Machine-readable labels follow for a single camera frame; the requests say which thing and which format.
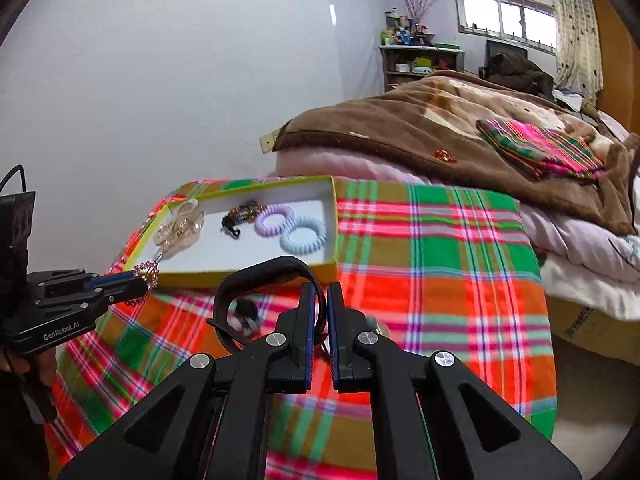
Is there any group of bottles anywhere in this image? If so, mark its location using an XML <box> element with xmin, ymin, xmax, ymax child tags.
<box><xmin>380</xmin><ymin>8</ymin><xmax>436</xmax><ymax>47</ymax></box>

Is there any wooden shelf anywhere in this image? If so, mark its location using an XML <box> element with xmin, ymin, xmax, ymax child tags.
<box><xmin>378</xmin><ymin>44</ymin><xmax>466</xmax><ymax>93</ymax></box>

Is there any dark brown beaded hair tie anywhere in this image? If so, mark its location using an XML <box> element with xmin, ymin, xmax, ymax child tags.
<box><xmin>221</xmin><ymin>201</ymin><xmax>271</xmax><ymax>241</ymax></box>

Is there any cardboard carton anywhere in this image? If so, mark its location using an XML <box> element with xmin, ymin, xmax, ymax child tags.
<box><xmin>545</xmin><ymin>295</ymin><xmax>640</xmax><ymax>361</ymax></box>

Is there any dotted curtain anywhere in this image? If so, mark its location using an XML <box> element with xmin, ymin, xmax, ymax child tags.
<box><xmin>545</xmin><ymin>0</ymin><xmax>606</xmax><ymax>106</ymax></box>

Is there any yellow-green cardboard box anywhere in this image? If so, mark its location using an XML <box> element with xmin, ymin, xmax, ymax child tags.
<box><xmin>122</xmin><ymin>175</ymin><xmax>341</xmax><ymax>291</ymax></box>

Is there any brown blanket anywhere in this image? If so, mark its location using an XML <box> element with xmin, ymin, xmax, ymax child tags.
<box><xmin>272</xmin><ymin>69</ymin><xmax>640</xmax><ymax>236</ymax></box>

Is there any black monitor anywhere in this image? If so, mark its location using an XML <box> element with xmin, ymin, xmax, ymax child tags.
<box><xmin>486</xmin><ymin>40</ymin><xmax>529</xmax><ymax>78</ymax></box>

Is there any cream hair claw clip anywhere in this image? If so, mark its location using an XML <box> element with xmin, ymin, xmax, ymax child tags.
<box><xmin>154</xmin><ymin>199</ymin><xmax>206</xmax><ymax>261</ymax></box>

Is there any purple spiral hair tie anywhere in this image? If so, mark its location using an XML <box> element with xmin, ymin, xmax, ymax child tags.
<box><xmin>255</xmin><ymin>204</ymin><xmax>296</xmax><ymax>238</ymax></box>

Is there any person's left forearm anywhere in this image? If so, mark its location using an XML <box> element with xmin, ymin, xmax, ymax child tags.
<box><xmin>0</xmin><ymin>360</ymin><xmax>51</xmax><ymax>480</ymax></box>

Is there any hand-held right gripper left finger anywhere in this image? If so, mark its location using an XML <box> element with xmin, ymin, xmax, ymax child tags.
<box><xmin>59</xmin><ymin>282</ymin><xmax>326</xmax><ymax>480</ymax></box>

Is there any plaid bed sheet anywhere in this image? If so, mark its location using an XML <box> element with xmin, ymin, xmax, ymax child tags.
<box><xmin>45</xmin><ymin>177</ymin><xmax>558</xmax><ymax>480</ymax></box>

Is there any folded plaid cloth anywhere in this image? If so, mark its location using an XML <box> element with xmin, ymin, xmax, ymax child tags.
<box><xmin>475</xmin><ymin>119</ymin><xmax>606</xmax><ymax>181</ymax></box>

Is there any vase of dried branches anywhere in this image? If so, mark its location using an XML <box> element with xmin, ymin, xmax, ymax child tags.
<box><xmin>397</xmin><ymin>0</ymin><xmax>448</xmax><ymax>26</ymax></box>

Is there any person's left hand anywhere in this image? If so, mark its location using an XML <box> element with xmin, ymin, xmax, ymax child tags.
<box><xmin>7</xmin><ymin>346</ymin><xmax>60</xmax><ymax>425</ymax></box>

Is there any wooden wardrobe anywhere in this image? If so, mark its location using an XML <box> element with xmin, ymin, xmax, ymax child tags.
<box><xmin>587</xmin><ymin>0</ymin><xmax>640</xmax><ymax>136</ymax></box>

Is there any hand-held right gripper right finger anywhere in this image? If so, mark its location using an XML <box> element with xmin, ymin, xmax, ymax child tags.
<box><xmin>326</xmin><ymin>282</ymin><xmax>583</xmax><ymax>480</ymax></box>

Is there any black band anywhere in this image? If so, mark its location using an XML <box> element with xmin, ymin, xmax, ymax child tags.
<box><xmin>206</xmin><ymin>256</ymin><xmax>331</xmax><ymax>356</ymax></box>

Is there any pink beaded bracelet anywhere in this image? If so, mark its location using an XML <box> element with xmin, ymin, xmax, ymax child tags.
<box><xmin>131</xmin><ymin>259</ymin><xmax>161</xmax><ymax>307</ymax></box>

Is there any blue spiral hair tie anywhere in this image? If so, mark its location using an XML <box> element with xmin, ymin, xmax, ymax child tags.
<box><xmin>279</xmin><ymin>216</ymin><xmax>328</xmax><ymax>256</ymax></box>

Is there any black cable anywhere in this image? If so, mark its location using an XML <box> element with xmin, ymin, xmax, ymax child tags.
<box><xmin>0</xmin><ymin>164</ymin><xmax>27</xmax><ymax>196</ymax></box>

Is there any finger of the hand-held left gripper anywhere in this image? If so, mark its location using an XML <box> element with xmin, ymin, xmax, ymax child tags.
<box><xmin>30</xmin><ymin>269</ymin><xmax>138</xmax><ymax>293</ymax></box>
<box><xmin>35</xmin><ymin>277</ymin><xmax>149</xmax><ymax>322</ymax></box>

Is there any black fuzzy hair tie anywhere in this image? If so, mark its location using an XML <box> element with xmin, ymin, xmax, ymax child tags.
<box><xmin>232</xmin><ymin>297</ymin><xmax>262</xmax><ymax>335</ymax></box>

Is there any window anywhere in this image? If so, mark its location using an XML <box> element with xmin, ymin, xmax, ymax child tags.
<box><xmin>454</xmin><ymin>0</ymin><xmax>558</xmax><ymax>56</ymax></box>

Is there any dark jacket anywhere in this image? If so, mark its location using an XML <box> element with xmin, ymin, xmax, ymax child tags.
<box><xmin>485</xmin><ymin>52</ymin><xmax>556</xmax><ymax>103</ymax></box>

